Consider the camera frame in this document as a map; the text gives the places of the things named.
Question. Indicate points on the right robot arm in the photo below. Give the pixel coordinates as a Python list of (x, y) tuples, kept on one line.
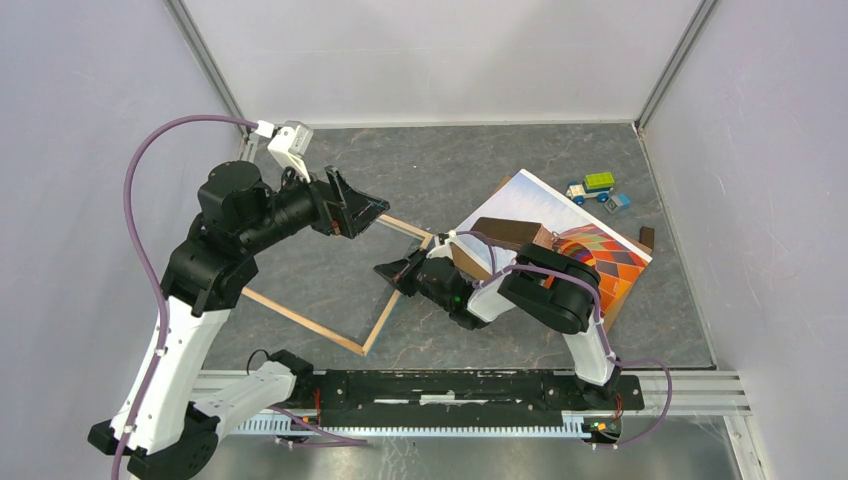
[(558, 291)]

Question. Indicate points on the hot air balloon photo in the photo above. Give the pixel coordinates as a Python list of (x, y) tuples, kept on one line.
[(530, 205)]

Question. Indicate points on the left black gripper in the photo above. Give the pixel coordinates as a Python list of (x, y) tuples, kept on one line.
[(328, 203)]

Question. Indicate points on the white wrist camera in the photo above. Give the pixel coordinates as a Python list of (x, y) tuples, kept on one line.
[(288, 146), (443, 245)]

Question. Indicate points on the white cable duct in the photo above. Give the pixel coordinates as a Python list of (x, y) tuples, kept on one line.
[(276, 424)]

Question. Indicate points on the toy brick car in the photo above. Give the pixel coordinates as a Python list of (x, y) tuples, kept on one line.
[(595, 186)]

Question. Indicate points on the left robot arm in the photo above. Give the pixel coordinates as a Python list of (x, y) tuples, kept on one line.
[(161, 433)]

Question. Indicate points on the small blue grey brick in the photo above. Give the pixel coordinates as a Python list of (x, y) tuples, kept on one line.
[(616, 203)]

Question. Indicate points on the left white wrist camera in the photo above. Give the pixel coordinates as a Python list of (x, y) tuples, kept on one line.
[(288, 146)]

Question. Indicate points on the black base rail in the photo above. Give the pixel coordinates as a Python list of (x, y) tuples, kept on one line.
[(465, 398)]

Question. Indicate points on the wooden picture frame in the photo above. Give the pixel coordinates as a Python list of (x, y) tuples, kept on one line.
[(347, 343)]

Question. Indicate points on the small brown block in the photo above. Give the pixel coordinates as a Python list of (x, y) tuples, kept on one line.
[(647, 238)]

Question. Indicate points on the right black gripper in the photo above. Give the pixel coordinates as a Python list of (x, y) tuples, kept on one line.
[(416, 275)]

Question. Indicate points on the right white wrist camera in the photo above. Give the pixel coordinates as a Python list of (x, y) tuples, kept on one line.
[(443, 245)]

